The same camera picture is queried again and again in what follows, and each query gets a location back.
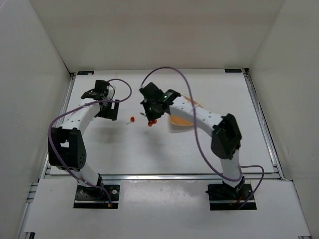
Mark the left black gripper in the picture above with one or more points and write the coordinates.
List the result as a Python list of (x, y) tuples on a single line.
[(108, 113)]

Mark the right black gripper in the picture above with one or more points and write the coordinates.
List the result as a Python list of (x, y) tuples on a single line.
[(151, 115)]

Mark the fake cherry sprig with leaves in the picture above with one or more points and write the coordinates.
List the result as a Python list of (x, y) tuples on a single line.
[(150, 122)]

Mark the single fake red cherry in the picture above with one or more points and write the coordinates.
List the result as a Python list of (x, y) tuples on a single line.
[(132, 119)]

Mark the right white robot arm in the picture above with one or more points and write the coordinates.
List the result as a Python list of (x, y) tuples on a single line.
[(223, 130)]

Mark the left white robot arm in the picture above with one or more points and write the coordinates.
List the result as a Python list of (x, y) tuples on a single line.
[(65, 136)]

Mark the woven bamboo fruit basket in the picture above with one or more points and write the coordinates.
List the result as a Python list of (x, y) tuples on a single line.
[(178, 121)]

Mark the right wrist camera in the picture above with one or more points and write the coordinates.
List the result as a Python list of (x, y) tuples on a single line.
[(151, 92)]

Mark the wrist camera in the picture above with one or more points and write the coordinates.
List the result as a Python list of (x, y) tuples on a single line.
[(151, 92), (102, 87)]

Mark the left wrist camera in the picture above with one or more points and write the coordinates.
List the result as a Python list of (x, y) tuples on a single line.
[(102, 87)]

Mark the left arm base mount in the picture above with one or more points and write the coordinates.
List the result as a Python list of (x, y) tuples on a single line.
[(92, 198)]

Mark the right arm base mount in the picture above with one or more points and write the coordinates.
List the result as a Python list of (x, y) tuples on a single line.
[(221, 201)]

